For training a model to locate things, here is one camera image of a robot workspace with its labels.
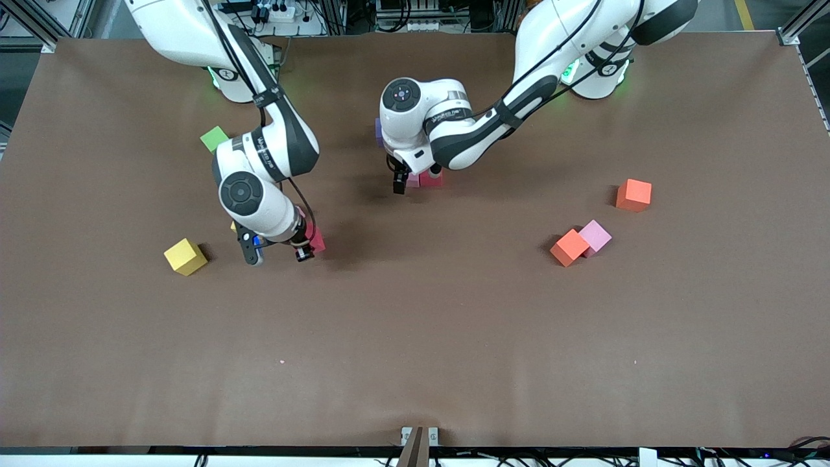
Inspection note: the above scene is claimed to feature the orange foam block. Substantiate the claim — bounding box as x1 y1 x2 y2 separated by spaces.
615 179 653 213
550 228 591 268

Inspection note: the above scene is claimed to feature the green foam block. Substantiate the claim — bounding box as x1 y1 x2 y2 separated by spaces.
200 126 230 153

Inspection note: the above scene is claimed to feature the paper table cover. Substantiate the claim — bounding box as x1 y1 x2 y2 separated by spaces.
0 31 830 449

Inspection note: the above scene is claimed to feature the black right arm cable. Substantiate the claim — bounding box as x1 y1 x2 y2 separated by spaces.
201 0 317 242

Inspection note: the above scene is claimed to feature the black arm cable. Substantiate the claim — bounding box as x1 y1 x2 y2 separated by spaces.
454 0 649 127
201 0 317 242

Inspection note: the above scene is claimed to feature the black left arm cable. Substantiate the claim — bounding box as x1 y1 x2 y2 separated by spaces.
454 0 649 127

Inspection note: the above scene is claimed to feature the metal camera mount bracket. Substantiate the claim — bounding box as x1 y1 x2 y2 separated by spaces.
397 426 440 467

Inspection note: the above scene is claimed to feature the aluminium frame post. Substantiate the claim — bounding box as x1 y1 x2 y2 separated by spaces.
0 0 98 54
777 0 830 47

